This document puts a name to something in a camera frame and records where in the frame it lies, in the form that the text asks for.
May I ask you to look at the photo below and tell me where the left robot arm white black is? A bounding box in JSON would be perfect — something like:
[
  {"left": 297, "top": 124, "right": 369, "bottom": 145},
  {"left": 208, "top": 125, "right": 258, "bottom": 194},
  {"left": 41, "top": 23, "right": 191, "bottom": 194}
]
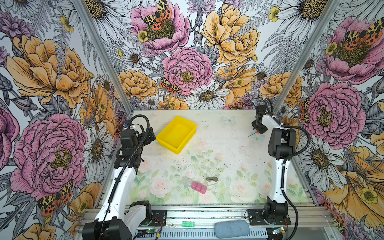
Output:
[{"left": 82, "top": 127, "right": 156, "bottom": 240}]

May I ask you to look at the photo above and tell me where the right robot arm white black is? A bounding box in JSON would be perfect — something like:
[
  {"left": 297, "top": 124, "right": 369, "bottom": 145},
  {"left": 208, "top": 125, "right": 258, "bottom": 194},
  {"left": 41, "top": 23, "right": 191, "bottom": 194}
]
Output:
[{"left": 252, "top": 105, "right": 297, "bottom": 225}]

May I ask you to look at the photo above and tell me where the yellow plastic bin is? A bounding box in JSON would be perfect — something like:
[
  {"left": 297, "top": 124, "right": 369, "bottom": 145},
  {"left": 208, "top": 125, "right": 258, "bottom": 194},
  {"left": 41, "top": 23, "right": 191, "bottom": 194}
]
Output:
[{"left": 156, "top": 116, "right": 197, "bottom": 155}]

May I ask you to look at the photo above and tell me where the small grey metal clip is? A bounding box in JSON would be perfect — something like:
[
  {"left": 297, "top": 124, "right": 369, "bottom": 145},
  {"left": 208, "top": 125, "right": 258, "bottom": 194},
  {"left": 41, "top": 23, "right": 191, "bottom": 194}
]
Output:
[{"left": 206, "top": 177, "right": 218, "bottom": 183}]

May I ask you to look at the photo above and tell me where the green connector block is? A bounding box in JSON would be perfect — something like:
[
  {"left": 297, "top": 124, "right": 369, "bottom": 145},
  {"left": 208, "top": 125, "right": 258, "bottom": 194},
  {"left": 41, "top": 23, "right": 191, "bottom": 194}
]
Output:
[{"left": 182, "top": 222, "right": 195, "bottom": 228}]

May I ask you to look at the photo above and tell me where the grey oval pad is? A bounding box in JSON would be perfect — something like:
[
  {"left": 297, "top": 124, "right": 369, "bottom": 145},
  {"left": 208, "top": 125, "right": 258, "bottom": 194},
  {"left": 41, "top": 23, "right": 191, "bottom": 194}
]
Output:
[{"left": 214, "top": 220, "right": 250, "bottom": 239}]

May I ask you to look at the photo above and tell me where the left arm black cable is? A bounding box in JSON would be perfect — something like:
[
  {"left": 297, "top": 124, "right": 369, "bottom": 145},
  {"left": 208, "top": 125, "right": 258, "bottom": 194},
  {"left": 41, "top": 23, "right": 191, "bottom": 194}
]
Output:
[{"left": 97, "top": 114, "right": 151, "bottom": 240}]

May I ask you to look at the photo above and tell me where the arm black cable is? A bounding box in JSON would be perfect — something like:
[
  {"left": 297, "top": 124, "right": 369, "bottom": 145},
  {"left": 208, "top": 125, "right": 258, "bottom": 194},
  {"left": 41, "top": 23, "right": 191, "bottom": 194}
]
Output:
[
  {"left": 97, "top": 114, "right": 151, "bottom": 240},
  {"left": 263, "top": 97, "right": 312, "bottom": 240}
]

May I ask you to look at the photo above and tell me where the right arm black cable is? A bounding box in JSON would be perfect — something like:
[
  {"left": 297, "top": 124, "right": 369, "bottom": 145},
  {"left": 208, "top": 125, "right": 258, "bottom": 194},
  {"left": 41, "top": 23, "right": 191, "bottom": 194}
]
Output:
[{"left": 263, "top": 97, "right": 312, "bottom": 240}]

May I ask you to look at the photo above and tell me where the pink block with clear handle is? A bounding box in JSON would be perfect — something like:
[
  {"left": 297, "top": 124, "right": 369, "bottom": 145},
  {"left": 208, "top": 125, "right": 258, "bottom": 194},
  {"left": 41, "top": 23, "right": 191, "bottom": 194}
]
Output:
[{"left": 182, "top": 177, "right": 208, "bottom": 195}]

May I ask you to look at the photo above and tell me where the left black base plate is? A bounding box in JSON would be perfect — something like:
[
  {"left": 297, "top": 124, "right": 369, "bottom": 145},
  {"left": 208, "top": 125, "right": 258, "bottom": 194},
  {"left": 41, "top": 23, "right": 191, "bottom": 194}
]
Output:
[{"left": 140, "top": 210, "right": 168, "bottom": 227}]

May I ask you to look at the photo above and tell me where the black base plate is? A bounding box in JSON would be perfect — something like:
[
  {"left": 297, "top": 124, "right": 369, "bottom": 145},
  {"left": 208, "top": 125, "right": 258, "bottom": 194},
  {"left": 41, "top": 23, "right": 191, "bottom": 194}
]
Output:
[
  {"left": 245, "top": 209, "right": 292, "bottom": 226},
  {"left": 140, "top": 210, "right": 168, "bottom": 227}
]

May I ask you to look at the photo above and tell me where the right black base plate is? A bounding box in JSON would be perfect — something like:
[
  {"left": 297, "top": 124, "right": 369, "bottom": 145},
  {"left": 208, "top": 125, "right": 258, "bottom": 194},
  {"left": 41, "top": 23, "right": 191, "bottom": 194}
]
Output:
[{"left": 245, "top": 209, "right": 292, "bottom": 226}]

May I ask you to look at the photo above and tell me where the aluminium rail frame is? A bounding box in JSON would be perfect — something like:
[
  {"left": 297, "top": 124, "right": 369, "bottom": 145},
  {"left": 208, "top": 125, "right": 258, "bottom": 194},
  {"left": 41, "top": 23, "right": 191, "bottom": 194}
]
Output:
[{"left": 136, "top": 204, "right": 342, "bottom": 240}]

